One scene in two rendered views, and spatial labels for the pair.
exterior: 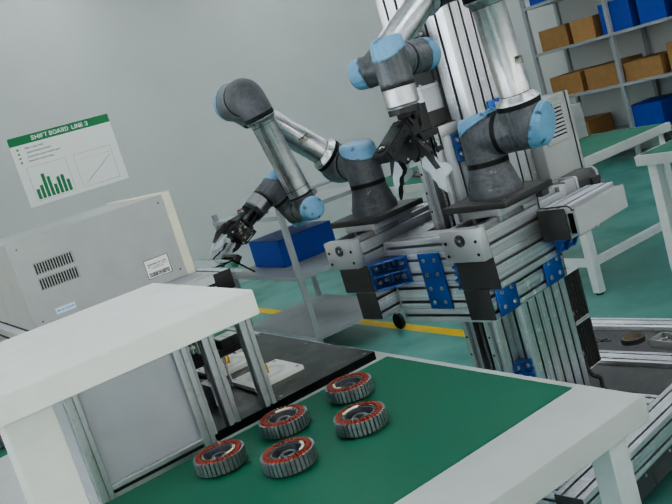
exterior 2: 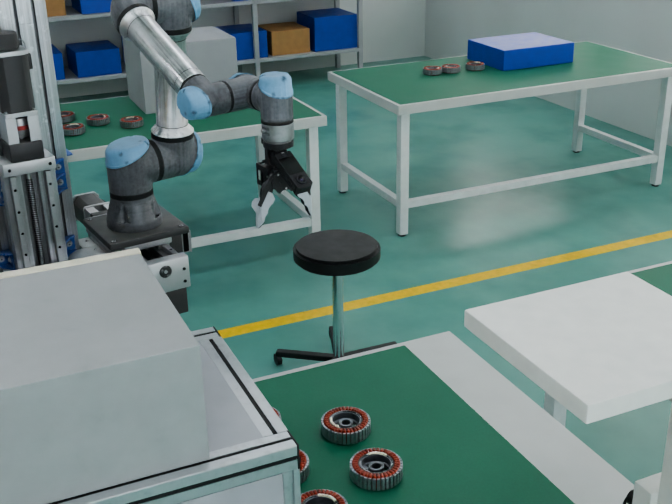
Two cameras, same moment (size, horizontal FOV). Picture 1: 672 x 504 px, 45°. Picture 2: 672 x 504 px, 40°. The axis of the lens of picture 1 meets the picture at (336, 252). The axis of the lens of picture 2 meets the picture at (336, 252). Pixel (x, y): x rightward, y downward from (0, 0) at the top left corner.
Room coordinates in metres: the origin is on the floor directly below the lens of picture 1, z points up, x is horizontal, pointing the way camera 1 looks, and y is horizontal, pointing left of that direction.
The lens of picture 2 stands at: (1.40, 1.82, 1.98)
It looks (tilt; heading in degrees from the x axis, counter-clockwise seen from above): 24 degrees down; 277
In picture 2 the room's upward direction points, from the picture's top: 1 degrees counter-clockwise
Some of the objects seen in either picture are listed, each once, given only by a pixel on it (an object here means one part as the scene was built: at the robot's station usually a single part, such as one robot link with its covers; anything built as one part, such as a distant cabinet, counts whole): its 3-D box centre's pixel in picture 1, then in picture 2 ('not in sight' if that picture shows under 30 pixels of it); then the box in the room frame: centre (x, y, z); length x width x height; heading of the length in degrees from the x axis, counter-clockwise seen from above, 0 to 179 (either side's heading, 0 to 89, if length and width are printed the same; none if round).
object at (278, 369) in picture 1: (266, 374); not in sight; (2.08, 0.27, 0.78); 0.15 x 0.15 x 0.01; 31
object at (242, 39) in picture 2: not in sight; (240, 41); (3.24, -6.34, 0.40); 0.42 x 0.36 x 0.23; 121
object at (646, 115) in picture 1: (658, 111); not in sight; (8.02, -3.46, 0.41); 0.42 x 0.42 x 0.26; 29
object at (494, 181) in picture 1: (491, 176); (133, 205); (2.24, -0.47, 1.09); 0.15 x 0.15 x 0.10
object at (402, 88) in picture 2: not in sight; (502, 130); (1.07, -3.73, 0.38); 1.90 x 0.90 x 0.75; 31
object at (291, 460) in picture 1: (289, 456); (376, 468); (1.53, 0.21, 0.77); 0.11 x 0.11 x 0.04
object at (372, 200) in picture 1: (371, 195); not in sight; (2.63, -0.16, 1.09); 0.15 x 0.15 x 0.10
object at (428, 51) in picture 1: (410, 58); (244, 92); (1.87, -0.29, 1.45); 0.11 x 0.11 x 0.08; 47
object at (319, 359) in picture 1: (243, 377); not in sight; (2.18, 0.35, 0.76); 0.64 x 0.47 x 0.02; 31
